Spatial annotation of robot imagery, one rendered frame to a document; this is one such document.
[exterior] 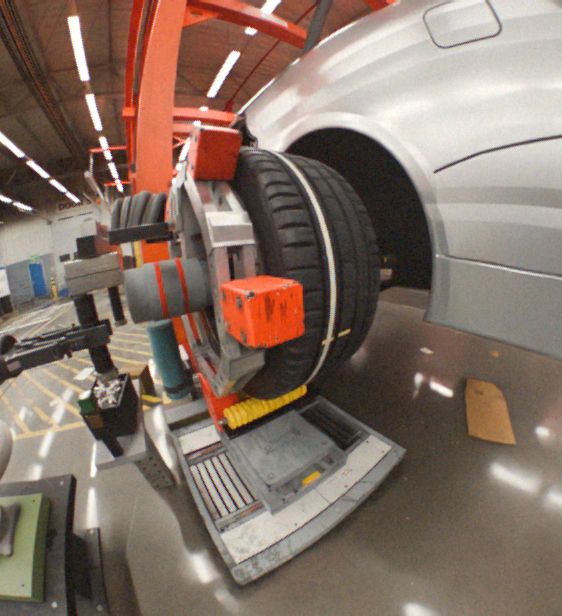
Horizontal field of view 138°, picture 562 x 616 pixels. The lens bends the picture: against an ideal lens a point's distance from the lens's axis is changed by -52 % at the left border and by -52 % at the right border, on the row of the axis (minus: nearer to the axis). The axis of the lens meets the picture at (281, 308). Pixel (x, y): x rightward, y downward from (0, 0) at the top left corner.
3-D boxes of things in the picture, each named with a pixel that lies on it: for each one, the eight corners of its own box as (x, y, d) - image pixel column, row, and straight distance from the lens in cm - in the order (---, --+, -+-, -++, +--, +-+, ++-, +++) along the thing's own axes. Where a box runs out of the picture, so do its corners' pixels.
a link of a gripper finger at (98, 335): (67, 333, 41) (65, 335, 40) (105, 323, 39) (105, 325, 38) (73, 351, 42) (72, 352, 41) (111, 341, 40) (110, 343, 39)
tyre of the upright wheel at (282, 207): (298, 393, 87) (450, 279, 42) (243, 420, 79) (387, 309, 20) (232, 267, 111) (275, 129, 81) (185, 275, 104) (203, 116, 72)
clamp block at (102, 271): (123, 284, 37) (118, 249, 37) (68, 297, 39) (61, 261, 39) (126, 281, 42) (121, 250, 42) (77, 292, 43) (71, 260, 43)
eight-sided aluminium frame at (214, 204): (274, 428, 48) (248, 123, 38) (246, 442, 46) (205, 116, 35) (201, 341, 91) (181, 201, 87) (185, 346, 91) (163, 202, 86)
